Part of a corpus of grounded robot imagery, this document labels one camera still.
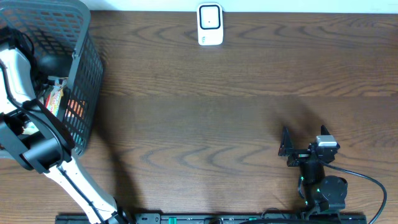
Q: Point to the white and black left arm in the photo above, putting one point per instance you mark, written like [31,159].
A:
[37,140]

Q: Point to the yellow wet wipes pack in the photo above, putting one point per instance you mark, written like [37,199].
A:
[54,97]

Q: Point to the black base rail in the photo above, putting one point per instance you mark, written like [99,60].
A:
[156,218]

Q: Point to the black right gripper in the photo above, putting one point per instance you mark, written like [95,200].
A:
[286,149]

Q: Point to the dark grey plastic basket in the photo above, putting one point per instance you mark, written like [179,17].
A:
[59,31]

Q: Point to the white barcode scanner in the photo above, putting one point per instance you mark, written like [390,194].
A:
[210,24]

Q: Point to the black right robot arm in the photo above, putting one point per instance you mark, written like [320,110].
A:
[322,193]

